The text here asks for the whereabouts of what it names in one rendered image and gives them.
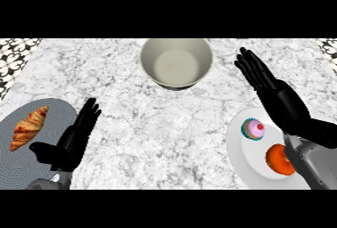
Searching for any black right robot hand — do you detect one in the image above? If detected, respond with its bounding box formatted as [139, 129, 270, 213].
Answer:
[233, 46, 337, 150]

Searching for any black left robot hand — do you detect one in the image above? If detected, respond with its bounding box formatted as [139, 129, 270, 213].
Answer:
[28, 97, 102, 173]

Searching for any white plate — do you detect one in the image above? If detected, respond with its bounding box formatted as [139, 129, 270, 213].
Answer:
[224, 107, 312, 191]

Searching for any pale grey bowl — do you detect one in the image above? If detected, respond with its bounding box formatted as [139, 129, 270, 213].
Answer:
[139, 38, 214, 91]

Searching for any brown croissant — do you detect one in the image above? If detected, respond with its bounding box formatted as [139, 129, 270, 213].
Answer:
[9, 104, 50, 152]

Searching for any pink cupcake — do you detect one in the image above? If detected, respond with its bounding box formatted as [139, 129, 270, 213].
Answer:
[239, 117, 267, 142]

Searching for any grey round placemat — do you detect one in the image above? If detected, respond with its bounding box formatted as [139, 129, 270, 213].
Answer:
[0, 98, 80, 191]

